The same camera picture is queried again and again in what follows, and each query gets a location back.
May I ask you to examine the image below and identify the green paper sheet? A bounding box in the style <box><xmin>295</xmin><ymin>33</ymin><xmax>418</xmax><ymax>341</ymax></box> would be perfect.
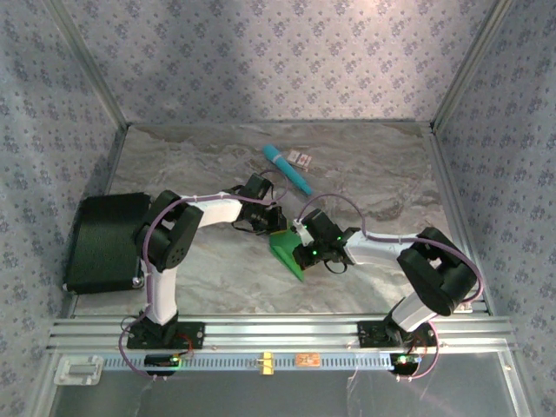
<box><xmin>268</xmin><ymin>220</ymin><xmax>308</xmax><ymax>284</ymax></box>

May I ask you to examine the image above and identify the black controller board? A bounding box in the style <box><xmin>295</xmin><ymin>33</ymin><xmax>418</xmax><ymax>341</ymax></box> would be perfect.
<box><xmin>389</xmin><ymin>352</ymin><xmax>422</xmax><ymax>374</ymax></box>
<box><xmin>144</xmin><ymin>354</ymin><xmax>182</xmax><ymax>371</ymax></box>

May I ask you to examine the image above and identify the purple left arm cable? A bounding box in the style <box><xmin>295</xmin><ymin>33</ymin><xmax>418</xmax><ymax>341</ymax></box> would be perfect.
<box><xmin>117</xmin><ymin>169</ymin><xmax>290</xmax><ymax>382</ymax></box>

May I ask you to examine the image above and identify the grey slotted cable duct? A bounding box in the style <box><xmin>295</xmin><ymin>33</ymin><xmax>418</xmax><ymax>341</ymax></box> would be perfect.
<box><xmin>102</xmin><ymin>352</ymin><xmax>394</xmax><ymax>371</ymax></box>

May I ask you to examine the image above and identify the black ribbed case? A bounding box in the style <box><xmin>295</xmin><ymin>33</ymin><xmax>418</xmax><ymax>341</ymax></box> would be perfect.
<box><xmin>63</xmin><ymin>192</ymin><xmax>153</xmax><ymax>295</ymax></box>

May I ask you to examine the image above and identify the teal marker pen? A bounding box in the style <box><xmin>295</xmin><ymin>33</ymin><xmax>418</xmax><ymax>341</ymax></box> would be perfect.
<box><xmin>262</xmin><ymin>144</ymin><xmax>314</xmax><ymax>196</ymax></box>

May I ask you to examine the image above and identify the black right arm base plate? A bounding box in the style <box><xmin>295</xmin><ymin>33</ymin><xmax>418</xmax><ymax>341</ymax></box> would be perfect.
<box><xmin>356</xmin><ymin>320</ymin><xmax>438</xmax><ymax>348</ymax></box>

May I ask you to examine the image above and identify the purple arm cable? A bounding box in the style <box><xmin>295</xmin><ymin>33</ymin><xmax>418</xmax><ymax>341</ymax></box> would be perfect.
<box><xmin>117</xmin><ymin>169</ymin><xmax>290</xmax><ymax>382</ymax></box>
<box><xmin>297</xmin><ymin>193</ymin><xmax>484</xmax><ymax>382</ymax></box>

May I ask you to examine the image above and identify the black right controller board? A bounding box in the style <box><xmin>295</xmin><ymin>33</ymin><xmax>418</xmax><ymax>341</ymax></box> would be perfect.
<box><xmin>389</xmin><ymin>352</ymin><xmax>422</xmax><ymax>374</ymax></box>

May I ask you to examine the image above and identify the small white red card box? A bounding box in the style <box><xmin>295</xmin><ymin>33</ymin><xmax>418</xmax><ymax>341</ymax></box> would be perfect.
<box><xmin>287</xmin><ymin>149</ymin><xmax>314</xmax><ymax>171</ymax></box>

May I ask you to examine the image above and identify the aluminium frame post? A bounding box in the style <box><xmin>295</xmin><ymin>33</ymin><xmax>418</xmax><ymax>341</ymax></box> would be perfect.
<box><xmin>429</xmin><ymin>0</ymin><xmax>517</xmax><ymax>131</ymax></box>
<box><xmin>43</xmin><ymin>0</ymin><xmax>130</xmax><ymax>131</ymax></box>

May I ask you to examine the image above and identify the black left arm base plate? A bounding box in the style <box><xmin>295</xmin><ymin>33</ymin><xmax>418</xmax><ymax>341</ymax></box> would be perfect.
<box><xmin>126</xmin><ymin>321</ymin><xmax>206</xmax><ymax>351</ymax></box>

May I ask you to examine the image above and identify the black left controller board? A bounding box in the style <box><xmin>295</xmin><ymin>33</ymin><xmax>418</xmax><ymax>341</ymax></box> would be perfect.
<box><xmin>144</xmin><ymin>354</ymin><xmax>182</xmax><ymax>371</ymax></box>

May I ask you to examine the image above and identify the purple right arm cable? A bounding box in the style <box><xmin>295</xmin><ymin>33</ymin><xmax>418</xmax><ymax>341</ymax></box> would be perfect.
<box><xmin>297</xmin><ymin>193</ymin><xmax>484</xmax><ymax>382</ymax></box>

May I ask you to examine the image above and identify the aluminium mounting rail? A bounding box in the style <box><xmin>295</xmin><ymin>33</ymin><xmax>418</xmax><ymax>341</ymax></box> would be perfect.
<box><xmin>46</xmin><ymin>315</ymin><xmax>517</xmax><ymax>351</ymax></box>

